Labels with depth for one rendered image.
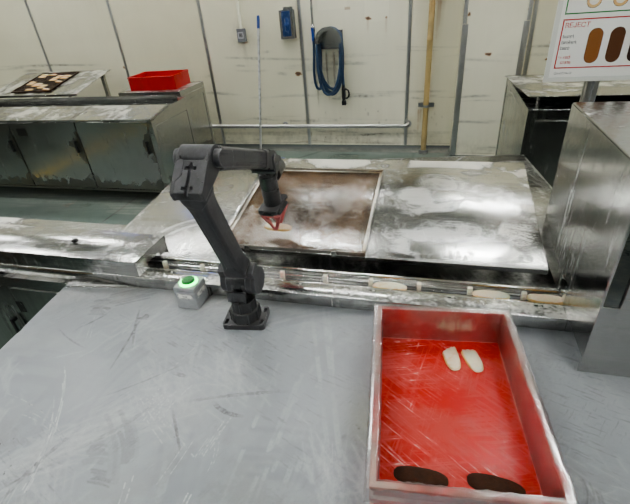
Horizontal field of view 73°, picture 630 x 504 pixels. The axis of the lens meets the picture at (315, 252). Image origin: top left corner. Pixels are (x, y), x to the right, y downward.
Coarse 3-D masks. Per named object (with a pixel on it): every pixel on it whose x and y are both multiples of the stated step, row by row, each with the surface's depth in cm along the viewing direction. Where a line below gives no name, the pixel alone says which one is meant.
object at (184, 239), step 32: (416, 160) 221; (448, 160) 218; (480, 160) 214; (512, 160) 211; (224, 192) 203; (544, 192) 178; (128, 224) 182; (160, 224) 179; (192, 224) 177; (192, 256) 155; (256, 256) 152; (288, 256) 150; (416, 288) 129
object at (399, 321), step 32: (384, 320) 108; (416, 320) 107; (448, 320) 105; (480, 320) 104; (512, 320) 100; (512, 352) 94; (512, 384) 93; (544, 416) 78; (544, 448) 74; (384, 480) 70; (544, 480) 74
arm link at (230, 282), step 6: (228, 282) 115; (234, 282) 114; (240, 282) 114; (228, 288) 116; (234, 288) 115; (240, 288) 115; (228, 294) 116; (234, 294) 115; (240, 294) 115; (246, 294) 115; (228, 300) 117; (234, 300) 116; (240, 300) 116; (246, 300) 116
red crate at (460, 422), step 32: (384, 352) 107; (416, 352) 107; (480, 352) 105; (384, 384) 99; (416, 384) 98; (448, 384) 97; (480, 384) 97; (384, 416) 92; (416, 416) 91; (448, 416) 90; (480, 416) 90; (512, 416) 89; (384, 448) 85; (416, 448) 85; (448, 448) 84; (480, 448) 84; (512, 448) 83; (448, 480) 79; (512, 480) 78
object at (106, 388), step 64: (64, 320) 129; (128, 320) 126; (192, 320) 124; (320, 320) 120; (0, 384) 108; (64, 384) 107; (128, 384) 105; (192, 384) 104; (256, 384) 102; (320, 384) 101; (576, 384) 95; (0, 448) 92; (64, 448) 91; (128, 448) 90; (192, 448) 89; (256, 448) 88; (320, 448) 87; (576, 448) 83
